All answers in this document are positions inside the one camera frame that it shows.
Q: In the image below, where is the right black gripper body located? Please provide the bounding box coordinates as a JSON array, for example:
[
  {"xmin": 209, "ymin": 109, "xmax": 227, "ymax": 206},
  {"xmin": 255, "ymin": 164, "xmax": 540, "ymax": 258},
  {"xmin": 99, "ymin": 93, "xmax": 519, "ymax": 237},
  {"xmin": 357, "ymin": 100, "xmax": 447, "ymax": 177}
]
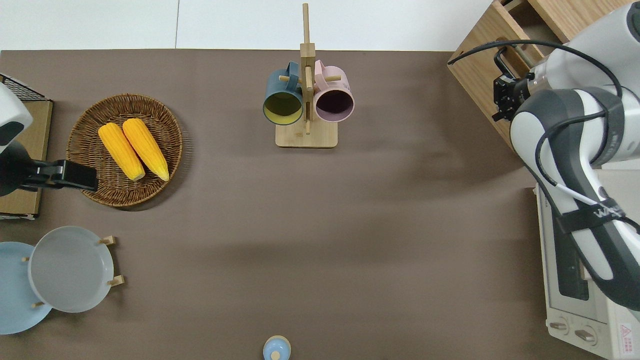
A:
[{"xmin": 492, "ymin": 73, "xmax": 536, "ymax": 123}]

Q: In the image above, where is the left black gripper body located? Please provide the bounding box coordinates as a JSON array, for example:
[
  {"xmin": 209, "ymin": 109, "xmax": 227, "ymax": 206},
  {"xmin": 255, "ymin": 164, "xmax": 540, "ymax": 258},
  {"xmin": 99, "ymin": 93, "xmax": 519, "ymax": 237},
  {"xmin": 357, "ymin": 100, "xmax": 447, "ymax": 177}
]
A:
[{"xmin": 20, "ymin": 159, "xmax": 99, "ymax": 193}]

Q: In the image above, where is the black drawer handle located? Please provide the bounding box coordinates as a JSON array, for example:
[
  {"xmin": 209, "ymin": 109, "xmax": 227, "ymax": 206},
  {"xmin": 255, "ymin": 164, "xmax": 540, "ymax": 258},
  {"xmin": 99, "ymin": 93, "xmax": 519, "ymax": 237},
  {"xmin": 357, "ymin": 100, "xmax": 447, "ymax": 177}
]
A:
[{"xmin": 493, "ymin": 46, "xmax": 532, "ymax": 77}]

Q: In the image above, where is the round wicker basket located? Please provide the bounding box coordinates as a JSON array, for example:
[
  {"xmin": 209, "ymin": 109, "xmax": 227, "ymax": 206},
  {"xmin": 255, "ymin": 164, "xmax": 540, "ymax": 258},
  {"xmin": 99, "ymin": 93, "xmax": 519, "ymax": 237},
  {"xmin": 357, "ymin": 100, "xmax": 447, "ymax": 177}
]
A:
[{"xmin": 66, "ymin": 93, "xmax": 184, "ymax": 208}]

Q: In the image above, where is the flat wooden box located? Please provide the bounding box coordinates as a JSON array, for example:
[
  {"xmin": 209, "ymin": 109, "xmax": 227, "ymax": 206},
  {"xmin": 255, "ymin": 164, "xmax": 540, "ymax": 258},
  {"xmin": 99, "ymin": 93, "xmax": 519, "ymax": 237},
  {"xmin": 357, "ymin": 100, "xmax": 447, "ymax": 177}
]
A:
[{"xmin": 0, "ymin": 99, "xmax": 54, "ymax": 221}]

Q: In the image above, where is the yellow corn cob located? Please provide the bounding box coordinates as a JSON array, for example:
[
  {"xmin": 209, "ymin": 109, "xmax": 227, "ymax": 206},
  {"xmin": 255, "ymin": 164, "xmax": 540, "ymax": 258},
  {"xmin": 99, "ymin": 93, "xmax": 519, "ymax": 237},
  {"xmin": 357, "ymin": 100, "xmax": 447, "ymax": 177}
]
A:
[
  {"xmin": 122, "ymin": 118, "xmax": 171, "ymax": 182},
  {"xmin": 98, "ymin": 122, "xmax": 147, "ymax": 182}
]

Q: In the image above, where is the wooden plate rack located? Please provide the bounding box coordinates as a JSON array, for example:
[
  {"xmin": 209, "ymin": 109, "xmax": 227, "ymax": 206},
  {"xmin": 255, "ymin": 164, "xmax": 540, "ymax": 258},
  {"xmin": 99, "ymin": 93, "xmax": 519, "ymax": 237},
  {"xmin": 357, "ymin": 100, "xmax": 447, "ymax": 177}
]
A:
[{"xmin": 20, "ymin": 235, "xmax": 126, "ymax": 309}]

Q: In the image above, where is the grey plate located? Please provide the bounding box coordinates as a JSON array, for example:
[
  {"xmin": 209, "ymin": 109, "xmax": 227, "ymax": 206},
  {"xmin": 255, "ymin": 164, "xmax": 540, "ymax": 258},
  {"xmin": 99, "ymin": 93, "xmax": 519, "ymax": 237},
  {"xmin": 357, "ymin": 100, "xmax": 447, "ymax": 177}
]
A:
[{"xmin": 27, "ymin": 225, "xmax": 115, "ymax": 314}]

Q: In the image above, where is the light blue plate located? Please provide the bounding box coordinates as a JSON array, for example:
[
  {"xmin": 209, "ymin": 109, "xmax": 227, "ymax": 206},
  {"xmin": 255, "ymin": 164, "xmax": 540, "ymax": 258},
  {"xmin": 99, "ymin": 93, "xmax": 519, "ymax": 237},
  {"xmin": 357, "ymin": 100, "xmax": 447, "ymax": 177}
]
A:
[{"xmin": 0, "ymin": 241, "xmax": 54, "ymax": 335}]

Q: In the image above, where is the pink mug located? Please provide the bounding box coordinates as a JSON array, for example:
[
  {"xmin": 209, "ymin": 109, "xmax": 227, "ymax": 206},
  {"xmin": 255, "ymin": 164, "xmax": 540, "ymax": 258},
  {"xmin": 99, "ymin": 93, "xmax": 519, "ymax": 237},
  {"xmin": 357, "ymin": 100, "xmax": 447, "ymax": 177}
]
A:
[{"xmin": 313, "ymin": 60, "xmax": 356, "ymax": 124}]

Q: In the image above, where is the wooden mug tree stand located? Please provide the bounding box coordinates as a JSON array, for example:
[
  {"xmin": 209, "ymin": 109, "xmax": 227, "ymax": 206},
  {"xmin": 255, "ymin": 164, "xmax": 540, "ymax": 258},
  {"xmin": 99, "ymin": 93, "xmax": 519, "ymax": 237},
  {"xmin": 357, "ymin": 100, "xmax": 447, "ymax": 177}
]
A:
[{"xmin": 275, "ymin": 2, "xmax": 339, "ymax": 149}]

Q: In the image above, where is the white toaster oven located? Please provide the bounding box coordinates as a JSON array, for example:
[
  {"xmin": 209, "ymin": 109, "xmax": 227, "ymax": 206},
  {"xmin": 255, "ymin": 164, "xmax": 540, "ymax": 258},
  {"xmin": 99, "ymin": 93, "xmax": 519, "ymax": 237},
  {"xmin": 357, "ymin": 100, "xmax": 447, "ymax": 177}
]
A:
[{"xmin": 535, "ymin": 182, "xmax": 640, "ymax": 360}]

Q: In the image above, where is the dark blue mug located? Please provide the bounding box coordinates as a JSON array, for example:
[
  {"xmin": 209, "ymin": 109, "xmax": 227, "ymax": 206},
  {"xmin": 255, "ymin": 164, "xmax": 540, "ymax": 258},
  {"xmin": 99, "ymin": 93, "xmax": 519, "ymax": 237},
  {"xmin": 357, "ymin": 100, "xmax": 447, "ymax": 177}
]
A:
[{"xmin": 263, "ymin": 61, "xmax": 305, "ymax": 126}]

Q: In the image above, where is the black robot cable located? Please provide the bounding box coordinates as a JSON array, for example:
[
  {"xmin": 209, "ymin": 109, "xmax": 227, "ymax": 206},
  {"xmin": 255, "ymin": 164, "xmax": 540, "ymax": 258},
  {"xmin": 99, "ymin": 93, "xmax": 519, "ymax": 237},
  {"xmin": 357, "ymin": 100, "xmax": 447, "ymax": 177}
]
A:
[{"xmin": 446, "ymin": 38, "xmax": 627, "ymax": 207}]

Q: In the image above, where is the black wire rack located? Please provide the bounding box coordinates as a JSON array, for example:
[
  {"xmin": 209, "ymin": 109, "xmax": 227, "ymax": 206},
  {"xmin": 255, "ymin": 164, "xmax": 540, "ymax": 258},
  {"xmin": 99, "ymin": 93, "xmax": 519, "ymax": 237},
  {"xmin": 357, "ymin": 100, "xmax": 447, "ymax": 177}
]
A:
[{"xmin": 0, "ymin": 73, "xmax": 47, "ymax": 103}]

